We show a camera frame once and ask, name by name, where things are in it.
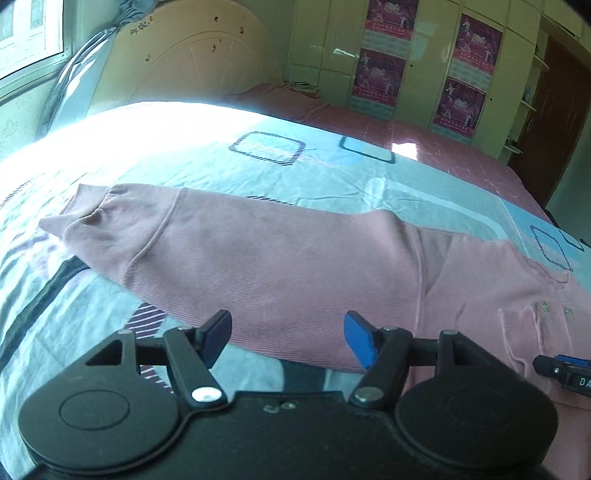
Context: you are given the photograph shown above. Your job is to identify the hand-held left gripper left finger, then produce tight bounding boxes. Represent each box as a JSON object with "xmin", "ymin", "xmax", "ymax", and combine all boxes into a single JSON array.
[{"xmin": 84, "ymin": 310, "xmax": 232, "ymax": 409}]

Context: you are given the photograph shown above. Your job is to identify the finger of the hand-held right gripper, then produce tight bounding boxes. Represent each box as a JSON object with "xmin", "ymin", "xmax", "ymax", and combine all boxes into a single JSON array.
[{"xmin": 533, "ymin": 354, "xmax": 591, "ymax": 380}]

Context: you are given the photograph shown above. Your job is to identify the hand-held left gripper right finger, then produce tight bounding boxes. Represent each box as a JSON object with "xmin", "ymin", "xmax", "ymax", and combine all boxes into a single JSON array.
[{"xmin": 345, "ymin": 311, "xmax": 508, "ymax": 408}]

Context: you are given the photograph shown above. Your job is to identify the pink knit sweater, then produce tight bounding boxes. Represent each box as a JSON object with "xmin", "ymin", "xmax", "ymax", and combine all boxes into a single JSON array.
[{"xmin": 39, "ymin": 183, "xmax": 591, "ymax": 407}]

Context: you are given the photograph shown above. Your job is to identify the patterned light blue bed sheet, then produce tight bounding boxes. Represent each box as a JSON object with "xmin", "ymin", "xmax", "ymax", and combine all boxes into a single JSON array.
[{"xmin": 0, "ymin": 100, "xmax": 591, "ymax": 464}]

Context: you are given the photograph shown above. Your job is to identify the dark brown wooden door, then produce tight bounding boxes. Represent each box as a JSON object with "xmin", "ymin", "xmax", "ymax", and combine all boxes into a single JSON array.
[{"xmin": 507, "ymin": 34, "xmax": 588, "ymax": 209}]

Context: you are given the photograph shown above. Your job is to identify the cream corner shelf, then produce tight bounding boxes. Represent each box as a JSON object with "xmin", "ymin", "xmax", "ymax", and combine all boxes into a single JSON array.
[{"xmin": 503, "ymin": 18, "xmax": 551, "ymax": 158}]

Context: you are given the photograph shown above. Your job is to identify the cream wooden headboard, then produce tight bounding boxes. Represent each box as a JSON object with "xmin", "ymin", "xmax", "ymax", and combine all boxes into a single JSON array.
[{"xmin": 85, "ymin": 0, "xmax": 283, "ymax": 118}]

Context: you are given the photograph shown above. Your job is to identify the grey blue curtain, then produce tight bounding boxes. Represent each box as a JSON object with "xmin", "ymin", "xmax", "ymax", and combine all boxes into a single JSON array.
[{"xmin": 39, "ymin": 0, "xmax": 155, "ymax": 136}]

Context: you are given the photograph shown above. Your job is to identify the cream glossy wardrobe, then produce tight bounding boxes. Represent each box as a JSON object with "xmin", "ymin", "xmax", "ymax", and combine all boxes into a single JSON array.
[{"xmin": 285, "ymin": 0, "xmax": 542, "ymax": 158}]

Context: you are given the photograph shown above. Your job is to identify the window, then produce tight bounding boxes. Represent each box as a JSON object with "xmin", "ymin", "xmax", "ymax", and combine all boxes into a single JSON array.
[{"xmin": 0, "ymin": 0, "xmax": 75, "ymax": 95}]

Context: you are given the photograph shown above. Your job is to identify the purple wall poster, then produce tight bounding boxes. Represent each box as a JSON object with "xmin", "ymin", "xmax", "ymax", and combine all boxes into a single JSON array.
[
  {"xmin": 352, "ymin": 47, "xmax": 407, "ymax": 101},
  {"xmin": 451, "ymin": 13, "xmax": 503, "ymax": 71},
  {"xmin": 365, "ymin": 0, "xmax": 419, "ymax": 32},
  {"xmin": 433, "ymin": 76, "xmax": 486, "ymax": 132}
]

